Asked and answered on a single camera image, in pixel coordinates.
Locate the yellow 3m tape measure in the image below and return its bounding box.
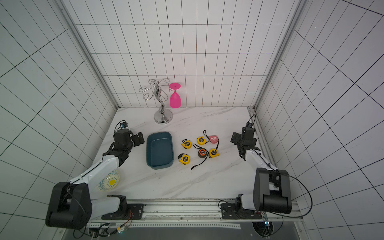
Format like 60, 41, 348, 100
197, 130, 209, 146

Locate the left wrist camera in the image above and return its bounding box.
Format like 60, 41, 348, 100
114, 120, 129, 132

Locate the dark teal storage box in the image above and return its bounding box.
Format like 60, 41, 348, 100
147, 132, 175, 170

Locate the orange black tape measure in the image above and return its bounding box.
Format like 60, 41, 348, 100
191, 149, 209, 170

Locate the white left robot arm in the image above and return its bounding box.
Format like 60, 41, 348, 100
45, 128, 145, 230

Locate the pink tape measure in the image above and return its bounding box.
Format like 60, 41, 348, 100
208, 135, 219, 144

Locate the small yellow 2m tape measure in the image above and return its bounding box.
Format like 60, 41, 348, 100
182, 139, 193, 150

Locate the yellow tape measure with strap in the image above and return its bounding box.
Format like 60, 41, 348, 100
193, 144, 219, 158

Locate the yellow black tape measure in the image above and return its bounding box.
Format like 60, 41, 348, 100
178, 153, 191, 165

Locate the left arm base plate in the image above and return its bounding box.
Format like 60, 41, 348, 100
101, 204, 144, 221

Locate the aluminium mounting rail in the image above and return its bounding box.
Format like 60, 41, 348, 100
85, 200, 302, 232

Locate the pink plastic wine glass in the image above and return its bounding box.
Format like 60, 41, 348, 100
170, 83, 182, 109

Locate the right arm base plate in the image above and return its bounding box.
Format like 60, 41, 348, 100
218, 202, 262, 220

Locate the yellow patterned cup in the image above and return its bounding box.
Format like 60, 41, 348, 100
97, 170, 121, 192

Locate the chrome glass holder stand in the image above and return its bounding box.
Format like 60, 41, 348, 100
139, 78, 173, 125

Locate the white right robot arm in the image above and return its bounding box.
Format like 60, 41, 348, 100
231, 123, 292, 214

